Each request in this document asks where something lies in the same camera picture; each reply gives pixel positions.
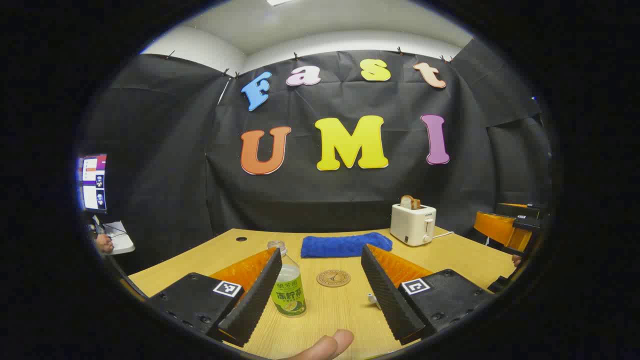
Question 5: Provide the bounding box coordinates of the black backdrop cloth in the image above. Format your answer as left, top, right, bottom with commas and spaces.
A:
80, 37, 553, 276

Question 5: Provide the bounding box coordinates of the green label water bottle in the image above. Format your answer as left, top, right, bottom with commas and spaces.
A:
266, 240, 307, 318

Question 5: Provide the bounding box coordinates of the computer monitor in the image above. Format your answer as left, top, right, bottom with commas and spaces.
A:
76, 154, 108, 214

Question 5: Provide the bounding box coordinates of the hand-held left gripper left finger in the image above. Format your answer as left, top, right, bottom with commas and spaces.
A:
147, 246, 283, 348

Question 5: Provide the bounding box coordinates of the round wooden coaster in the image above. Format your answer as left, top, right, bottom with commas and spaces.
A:
316, 269, 352, 288

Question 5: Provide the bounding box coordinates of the white toaster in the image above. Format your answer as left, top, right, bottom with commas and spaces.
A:
390, 202, 437, 247

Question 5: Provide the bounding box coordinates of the white side table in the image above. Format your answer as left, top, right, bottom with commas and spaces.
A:
102, 221, 136, 256

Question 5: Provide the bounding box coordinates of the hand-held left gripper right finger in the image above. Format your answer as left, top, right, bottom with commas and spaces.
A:
361, 243, 496, 346

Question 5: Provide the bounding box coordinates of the blue towel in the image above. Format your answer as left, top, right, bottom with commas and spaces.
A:
300, 232, 394, 259

